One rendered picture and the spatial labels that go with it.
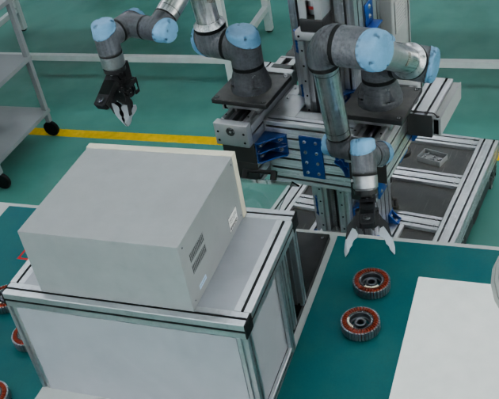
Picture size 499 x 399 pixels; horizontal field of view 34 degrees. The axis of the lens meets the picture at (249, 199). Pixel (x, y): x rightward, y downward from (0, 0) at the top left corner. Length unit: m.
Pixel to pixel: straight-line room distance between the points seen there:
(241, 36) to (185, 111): 2.26
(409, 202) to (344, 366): 1.55
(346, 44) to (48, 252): 0.96
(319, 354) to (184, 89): 3.28
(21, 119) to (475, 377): 3.88
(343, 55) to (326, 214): 1.16
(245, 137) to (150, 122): 2.22
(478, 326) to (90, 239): 0.89
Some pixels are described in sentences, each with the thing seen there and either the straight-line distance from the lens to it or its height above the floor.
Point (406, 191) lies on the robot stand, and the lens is 3.77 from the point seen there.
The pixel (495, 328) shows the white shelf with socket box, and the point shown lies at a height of 1.21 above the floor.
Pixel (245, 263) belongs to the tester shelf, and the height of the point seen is 1.11.
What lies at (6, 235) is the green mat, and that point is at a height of 0.75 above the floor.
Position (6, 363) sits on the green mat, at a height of 0.75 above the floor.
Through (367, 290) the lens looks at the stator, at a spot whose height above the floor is 0.79.
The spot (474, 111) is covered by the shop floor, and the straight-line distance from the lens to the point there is 4.75.
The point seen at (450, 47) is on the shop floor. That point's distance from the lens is 5.44.
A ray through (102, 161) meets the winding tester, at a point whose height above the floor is 1.32.
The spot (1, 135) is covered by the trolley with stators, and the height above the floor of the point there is 0.19.
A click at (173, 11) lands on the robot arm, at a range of 2.57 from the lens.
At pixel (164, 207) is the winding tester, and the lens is 1.98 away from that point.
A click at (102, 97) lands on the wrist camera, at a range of 2.60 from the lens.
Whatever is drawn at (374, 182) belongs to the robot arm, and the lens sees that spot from 2.43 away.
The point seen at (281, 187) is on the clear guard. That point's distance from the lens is 2.40.
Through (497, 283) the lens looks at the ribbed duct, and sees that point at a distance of 1.25.
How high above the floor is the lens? 2.45
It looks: 36 degrees down
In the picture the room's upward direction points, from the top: 11 degrees counter-clockwise
